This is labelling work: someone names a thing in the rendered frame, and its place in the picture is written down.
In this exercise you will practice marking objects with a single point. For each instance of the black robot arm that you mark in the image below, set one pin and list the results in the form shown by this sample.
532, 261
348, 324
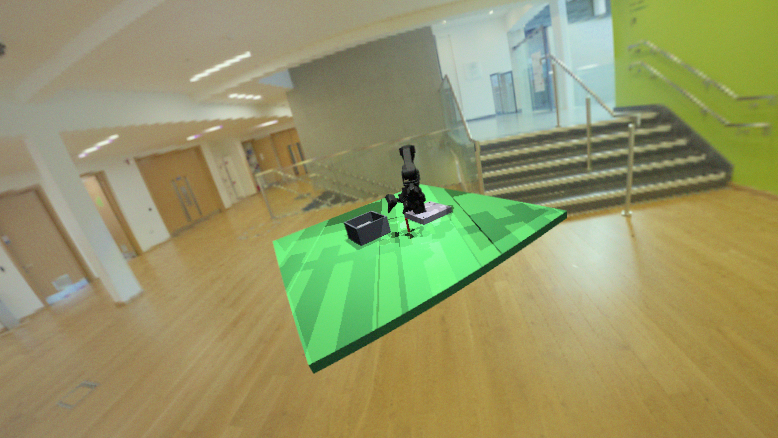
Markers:
414, 191

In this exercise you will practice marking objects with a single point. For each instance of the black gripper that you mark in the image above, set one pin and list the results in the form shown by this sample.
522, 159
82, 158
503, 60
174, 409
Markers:
392, 200

